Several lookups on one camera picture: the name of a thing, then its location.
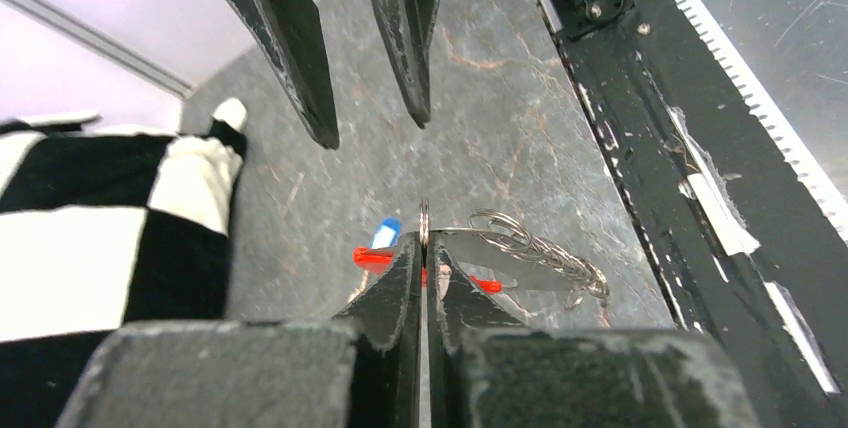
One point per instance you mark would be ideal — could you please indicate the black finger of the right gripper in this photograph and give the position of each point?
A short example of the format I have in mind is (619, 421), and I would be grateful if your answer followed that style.
(406, 28)
(290, 36)

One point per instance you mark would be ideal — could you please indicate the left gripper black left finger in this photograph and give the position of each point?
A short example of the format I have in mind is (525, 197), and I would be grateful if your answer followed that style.
(359, 368)

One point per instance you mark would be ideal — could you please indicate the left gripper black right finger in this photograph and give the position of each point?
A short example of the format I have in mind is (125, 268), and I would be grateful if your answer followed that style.
(488, 369)

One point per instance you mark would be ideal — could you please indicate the key with blue tag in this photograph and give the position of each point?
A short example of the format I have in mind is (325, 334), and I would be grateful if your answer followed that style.
(386, 234)

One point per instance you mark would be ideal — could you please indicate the black and white checkered pillow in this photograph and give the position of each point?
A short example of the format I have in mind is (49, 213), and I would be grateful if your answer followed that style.
(100, 229)

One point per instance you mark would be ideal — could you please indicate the white toothed cable duct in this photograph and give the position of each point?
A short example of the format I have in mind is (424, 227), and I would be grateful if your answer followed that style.
(761, 105)

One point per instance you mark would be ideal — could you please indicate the left aluminium corner post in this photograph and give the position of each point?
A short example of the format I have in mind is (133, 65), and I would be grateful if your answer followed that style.
(103, 46)

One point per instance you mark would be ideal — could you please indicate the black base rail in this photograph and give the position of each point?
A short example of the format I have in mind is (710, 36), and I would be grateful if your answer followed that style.
(739, 248)

